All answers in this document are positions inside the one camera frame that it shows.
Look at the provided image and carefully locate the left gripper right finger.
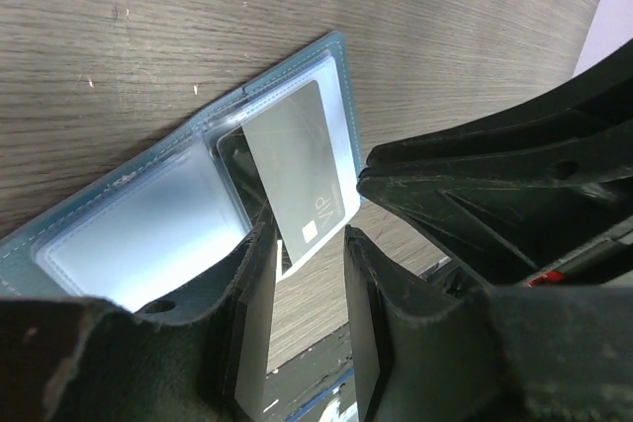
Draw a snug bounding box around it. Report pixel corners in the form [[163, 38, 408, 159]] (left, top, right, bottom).
[[344, 226, 632, 421]]

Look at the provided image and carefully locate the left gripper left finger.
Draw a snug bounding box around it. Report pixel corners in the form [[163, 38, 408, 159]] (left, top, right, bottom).
[[1, 216, 278, 421]]

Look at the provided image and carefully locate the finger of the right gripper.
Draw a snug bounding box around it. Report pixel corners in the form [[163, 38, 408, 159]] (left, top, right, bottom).
[[363, 42, 632, 180], [359, 167, 632, 284]]

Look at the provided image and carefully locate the blue leather card holder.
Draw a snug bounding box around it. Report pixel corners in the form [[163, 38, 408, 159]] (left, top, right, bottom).
[[1, 32, 363, 312]]

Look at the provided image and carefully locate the grey VIP card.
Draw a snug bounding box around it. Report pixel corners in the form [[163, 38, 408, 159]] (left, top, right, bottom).
[[242, 78, 360, 278]]

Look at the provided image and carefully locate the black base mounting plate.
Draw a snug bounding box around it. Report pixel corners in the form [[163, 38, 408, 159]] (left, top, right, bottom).
[[262, 258, 358, 421]]

